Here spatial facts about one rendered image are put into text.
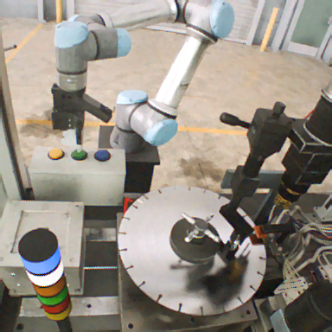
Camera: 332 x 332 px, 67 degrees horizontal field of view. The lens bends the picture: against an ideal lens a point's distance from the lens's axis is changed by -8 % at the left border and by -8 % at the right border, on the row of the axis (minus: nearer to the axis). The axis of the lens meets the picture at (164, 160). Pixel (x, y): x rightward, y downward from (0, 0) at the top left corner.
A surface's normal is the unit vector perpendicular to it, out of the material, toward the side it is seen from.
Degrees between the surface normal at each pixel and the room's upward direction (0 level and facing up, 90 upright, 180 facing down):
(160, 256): 0
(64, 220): 0
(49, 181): 90
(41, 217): 0
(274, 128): 90
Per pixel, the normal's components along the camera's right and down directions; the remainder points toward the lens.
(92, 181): 0.15, 0.65
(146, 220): 0.16, -0.76
